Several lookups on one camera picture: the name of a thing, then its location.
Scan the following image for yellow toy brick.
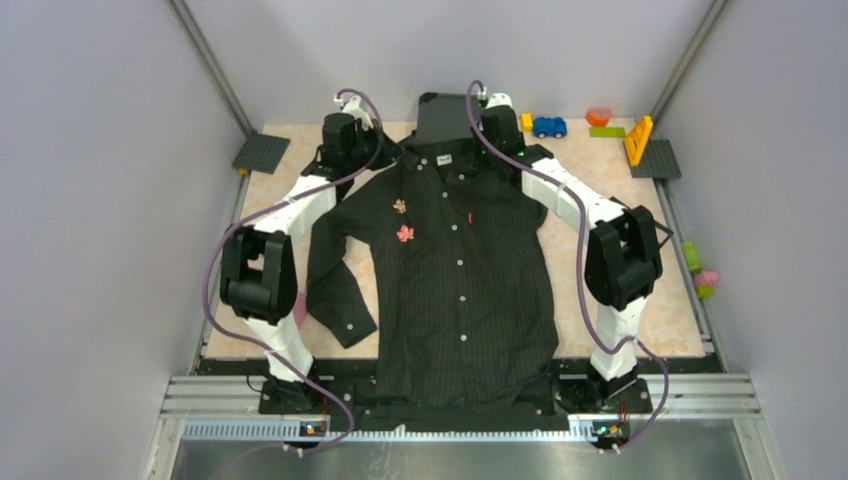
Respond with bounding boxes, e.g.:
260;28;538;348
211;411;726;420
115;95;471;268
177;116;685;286
520;113;534;132

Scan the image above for left dark grey baseplate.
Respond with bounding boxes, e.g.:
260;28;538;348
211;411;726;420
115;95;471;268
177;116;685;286
231;131;291;175

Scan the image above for dark grey baseplate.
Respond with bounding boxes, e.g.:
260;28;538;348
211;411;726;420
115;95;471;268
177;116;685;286
231;131;291;175
630;139;682;180

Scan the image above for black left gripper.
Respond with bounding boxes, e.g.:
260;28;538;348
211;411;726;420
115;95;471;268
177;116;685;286
345;119;404;172

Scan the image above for black pinstriped button shirt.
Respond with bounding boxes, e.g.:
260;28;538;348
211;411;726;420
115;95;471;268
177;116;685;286
306;148;559;410

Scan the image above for pink stapler box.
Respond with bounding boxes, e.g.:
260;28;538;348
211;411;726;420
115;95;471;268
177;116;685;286
292;292;308;329

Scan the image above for green flat brick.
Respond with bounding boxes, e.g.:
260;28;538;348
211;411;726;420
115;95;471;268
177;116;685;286
589;126;627;139

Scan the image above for blue toy car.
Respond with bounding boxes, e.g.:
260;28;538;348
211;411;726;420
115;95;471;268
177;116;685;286
532;116;568;139

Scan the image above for dark grey case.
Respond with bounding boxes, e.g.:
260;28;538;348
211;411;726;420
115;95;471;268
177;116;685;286
414;92;475;147

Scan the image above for orange toy ladder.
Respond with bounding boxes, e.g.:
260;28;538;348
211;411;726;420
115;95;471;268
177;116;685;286
624;116;654;168

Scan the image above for pink gold brooch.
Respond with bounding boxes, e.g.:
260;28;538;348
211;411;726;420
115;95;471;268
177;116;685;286
396;225;415;243

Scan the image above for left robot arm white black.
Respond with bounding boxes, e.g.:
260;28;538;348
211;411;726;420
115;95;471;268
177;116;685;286
218;88;394;414

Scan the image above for orange bowl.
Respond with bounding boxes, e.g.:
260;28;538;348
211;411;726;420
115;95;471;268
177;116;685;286
585;108;612;127

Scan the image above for right dark grey baseplate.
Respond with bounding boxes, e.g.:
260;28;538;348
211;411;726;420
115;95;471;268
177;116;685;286
630;139;682;180

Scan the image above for green pink toy bricks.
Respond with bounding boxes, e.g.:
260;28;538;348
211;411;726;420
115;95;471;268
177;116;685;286
682;241;721;300

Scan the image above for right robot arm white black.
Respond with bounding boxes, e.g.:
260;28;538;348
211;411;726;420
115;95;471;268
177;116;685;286
465;81;663;412

